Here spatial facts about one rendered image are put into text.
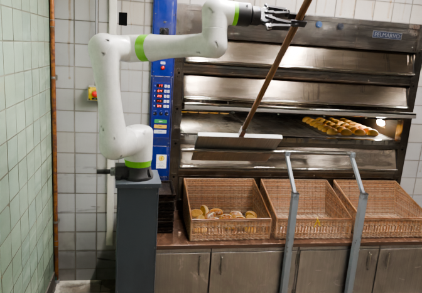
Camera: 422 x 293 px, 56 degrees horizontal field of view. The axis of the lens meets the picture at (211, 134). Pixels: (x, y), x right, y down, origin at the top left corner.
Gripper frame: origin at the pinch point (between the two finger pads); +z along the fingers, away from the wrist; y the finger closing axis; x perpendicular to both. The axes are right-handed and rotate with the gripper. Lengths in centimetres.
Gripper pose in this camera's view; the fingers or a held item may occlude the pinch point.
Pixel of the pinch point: (297, 19)
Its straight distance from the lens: 174.5
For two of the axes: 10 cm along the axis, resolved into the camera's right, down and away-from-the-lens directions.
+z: 9.8, 0.4, 1.8
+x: 1.8, -4.7, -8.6
